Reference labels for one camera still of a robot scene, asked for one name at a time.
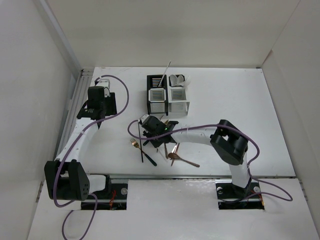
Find black chopstick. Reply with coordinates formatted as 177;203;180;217
137;122;144;163

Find large white ceramic spoon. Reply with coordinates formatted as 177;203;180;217
169;74;179;87

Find white chopstick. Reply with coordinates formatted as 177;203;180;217
158;60;172;87

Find small white ceramic spoon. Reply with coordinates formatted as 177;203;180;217
176;75;185;87

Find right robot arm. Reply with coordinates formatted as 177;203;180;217
139;114;251;197

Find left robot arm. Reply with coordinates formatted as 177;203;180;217
44;81;117;201

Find silver copper fork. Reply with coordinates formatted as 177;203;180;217
171;143;180;166

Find white slotted utensil container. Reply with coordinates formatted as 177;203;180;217
167;74;190;118

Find copper spoon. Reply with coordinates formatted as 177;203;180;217
168;152;200;168

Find black slotted utensil container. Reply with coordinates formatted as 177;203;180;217
146;74;169;115

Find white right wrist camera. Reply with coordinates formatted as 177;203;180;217
139;114;150;125

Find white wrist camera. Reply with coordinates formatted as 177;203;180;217
94;77;110;89
139;114;150;125

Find gold knife green handle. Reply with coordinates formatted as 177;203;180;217
142;121;166;148

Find gold fork green handle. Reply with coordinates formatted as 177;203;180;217
130;138;157;167

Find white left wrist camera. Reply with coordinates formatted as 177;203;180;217
94;77;110;89

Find aluminium rail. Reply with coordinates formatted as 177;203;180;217
60;67;296;179

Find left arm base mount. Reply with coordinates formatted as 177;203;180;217
94;179;128;211

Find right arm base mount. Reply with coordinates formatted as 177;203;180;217
215;182;265;210

